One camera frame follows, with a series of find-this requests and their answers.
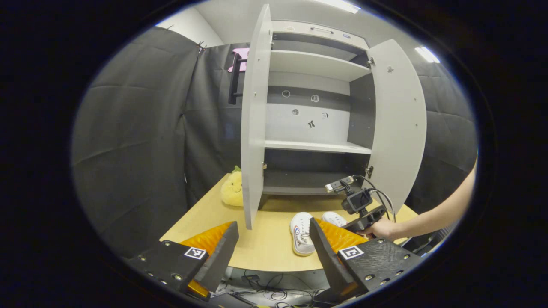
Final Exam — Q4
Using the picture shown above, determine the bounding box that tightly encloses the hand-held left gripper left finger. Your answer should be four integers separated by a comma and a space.
124, 221, 240, 300

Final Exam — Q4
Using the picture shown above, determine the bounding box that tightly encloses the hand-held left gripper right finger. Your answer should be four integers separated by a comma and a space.
309, 217, 422, 302

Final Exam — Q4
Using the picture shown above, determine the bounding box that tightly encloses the white canvas shoe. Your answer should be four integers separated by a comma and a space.
321, 211, 348, 228
290, 212, 317, 256

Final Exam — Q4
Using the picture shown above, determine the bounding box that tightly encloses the white cabinet door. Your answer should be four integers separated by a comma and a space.
241, 3, 273, 230
367, 38, 428, 214

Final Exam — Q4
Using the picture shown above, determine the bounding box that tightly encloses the white shoe cabinet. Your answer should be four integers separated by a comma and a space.
261, 19, 377, 197

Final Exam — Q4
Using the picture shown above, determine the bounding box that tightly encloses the yellow plush toy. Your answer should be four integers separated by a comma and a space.
220, 166, 244, 208

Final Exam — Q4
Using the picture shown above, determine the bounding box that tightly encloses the grey ribbed panel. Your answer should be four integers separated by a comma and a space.
435, 220, 459, 242

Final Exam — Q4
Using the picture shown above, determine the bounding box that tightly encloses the black backdrop cloth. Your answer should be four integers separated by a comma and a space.
71, 26, 479, 259

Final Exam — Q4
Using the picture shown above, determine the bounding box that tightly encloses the ceiling light panel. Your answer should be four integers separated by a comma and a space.
317, 0, 361, 13
414, 46, 441, 64

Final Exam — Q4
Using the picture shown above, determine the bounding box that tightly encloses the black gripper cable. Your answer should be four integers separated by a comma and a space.
353, 175, 396, 223

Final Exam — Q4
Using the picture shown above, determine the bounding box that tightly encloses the tangle of black cables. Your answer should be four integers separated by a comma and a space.
216, 269, 334, 308

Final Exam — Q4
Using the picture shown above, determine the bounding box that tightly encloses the black door handle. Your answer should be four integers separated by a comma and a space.
228, 51, 249, 105

